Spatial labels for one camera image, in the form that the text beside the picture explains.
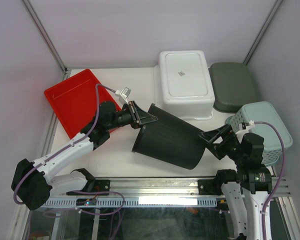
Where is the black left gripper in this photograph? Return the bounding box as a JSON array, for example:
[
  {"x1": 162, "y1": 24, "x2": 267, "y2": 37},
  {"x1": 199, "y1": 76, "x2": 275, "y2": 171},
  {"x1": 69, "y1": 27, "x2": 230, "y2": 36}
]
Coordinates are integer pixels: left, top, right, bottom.
[{"x1": 106, "y1": 101, "x2": 159, "y2": 132}]

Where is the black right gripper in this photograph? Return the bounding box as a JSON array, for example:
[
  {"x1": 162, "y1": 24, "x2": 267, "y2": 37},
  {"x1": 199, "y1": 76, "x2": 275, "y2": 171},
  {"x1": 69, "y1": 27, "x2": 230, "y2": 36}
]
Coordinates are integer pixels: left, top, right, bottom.
[{"x1": 197, "y1": 123, "x2": 246, "y2": 164}]

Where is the black round bucket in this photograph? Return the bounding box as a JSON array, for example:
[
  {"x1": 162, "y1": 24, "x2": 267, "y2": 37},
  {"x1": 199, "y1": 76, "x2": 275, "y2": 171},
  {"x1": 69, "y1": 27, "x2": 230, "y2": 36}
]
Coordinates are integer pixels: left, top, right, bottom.
[{"x1": 132, "y1": 104, "x2": 206, "y2": 170}]

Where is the white plastic tub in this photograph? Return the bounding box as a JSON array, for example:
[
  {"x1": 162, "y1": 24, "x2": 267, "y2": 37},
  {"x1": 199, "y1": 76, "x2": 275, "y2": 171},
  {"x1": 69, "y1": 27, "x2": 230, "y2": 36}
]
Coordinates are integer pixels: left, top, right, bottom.
[{"x1": 154, "y1": 50, "x2": 215, "y2": 120}]

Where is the light teal perforated basket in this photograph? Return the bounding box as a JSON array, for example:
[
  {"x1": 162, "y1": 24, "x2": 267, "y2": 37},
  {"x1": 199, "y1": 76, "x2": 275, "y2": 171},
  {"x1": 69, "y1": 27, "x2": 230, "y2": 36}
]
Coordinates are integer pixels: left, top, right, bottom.
[{"x1": 226, "y1": 101, "x2": 293, "y2": 167}]

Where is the dark green plastic tray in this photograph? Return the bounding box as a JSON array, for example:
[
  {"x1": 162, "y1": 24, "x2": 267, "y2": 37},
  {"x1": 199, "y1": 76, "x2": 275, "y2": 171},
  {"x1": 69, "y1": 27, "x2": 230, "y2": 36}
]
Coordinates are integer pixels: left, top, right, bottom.
[{"x1": 209, "y1": 62, "x2": 259, "y2": 113}]

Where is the red plastic tray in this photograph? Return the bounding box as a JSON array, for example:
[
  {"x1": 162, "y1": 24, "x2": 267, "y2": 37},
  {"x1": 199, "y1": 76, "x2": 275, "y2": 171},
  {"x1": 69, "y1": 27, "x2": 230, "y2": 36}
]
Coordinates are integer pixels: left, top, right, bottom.
[{"x1": 43, "y1": 68, "x2": 123, "y2": 140}]

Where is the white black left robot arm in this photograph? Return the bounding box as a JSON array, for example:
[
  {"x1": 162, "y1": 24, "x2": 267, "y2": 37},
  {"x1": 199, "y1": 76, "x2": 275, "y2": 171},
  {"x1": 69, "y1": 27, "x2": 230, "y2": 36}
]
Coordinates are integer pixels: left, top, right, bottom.
[{"x1": 11, "y1": 100, "x2": 158, "y2": 211}]

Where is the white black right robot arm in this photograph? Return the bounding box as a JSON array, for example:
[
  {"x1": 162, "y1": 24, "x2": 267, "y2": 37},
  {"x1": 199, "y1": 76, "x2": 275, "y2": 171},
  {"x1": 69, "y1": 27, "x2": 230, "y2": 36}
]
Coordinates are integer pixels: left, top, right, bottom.
[{"x1": 199, "y1": 124, "x2": 273, "y2": 240}]

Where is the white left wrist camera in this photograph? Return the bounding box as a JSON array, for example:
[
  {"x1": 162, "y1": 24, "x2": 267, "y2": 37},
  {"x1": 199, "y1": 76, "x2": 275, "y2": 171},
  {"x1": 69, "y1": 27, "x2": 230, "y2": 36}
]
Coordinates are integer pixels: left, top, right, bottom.
[{"x1": 114, "y1": 87, "x2": 131, "y2": 104}]

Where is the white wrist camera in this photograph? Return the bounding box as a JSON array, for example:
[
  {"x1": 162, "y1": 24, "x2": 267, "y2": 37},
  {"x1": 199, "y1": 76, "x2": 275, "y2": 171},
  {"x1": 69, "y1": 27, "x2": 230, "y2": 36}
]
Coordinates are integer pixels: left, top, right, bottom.
[
  {"x1": 114, "y1": 87, "x2": 131, "y2": 104},
  {"x1": 239, "y1": 120, "x2": 255, "y2": 131}
]

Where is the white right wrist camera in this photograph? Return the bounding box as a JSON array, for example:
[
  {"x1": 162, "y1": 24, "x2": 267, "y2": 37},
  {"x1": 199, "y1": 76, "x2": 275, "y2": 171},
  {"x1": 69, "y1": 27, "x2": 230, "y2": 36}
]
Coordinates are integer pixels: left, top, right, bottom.
[{"x1": 239, "y1": 120, "x2": 255, "y2": 131}]

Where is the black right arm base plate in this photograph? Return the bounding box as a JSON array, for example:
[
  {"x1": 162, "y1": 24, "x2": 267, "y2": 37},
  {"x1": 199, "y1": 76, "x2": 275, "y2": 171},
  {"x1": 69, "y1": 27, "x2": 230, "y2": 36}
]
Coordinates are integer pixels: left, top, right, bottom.
[{"x1": 197, "y1": 179, "x2": 223, "y2": 196}]

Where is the aluminium mounting rail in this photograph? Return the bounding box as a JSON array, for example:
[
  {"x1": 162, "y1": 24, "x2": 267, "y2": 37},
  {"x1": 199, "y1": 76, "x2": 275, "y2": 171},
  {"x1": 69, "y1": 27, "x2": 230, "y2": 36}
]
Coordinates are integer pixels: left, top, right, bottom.
[{"x1": 44, "y1": 176, "x2": 290, "y2": 199}]

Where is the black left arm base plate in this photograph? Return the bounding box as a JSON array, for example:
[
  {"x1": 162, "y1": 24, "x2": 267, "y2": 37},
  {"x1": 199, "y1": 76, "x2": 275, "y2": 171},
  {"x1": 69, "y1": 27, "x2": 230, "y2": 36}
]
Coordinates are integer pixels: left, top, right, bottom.
[{"x1": 66, "y1": 179, "x2": 111, "y2": 196}]

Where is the white slotted cable duct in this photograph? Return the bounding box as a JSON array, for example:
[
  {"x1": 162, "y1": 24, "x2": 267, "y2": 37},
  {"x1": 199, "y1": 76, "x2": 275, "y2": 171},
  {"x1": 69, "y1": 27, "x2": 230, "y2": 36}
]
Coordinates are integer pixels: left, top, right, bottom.
[{"x1": 43, "y1": 196, "x2": 217, "y2": 209}]

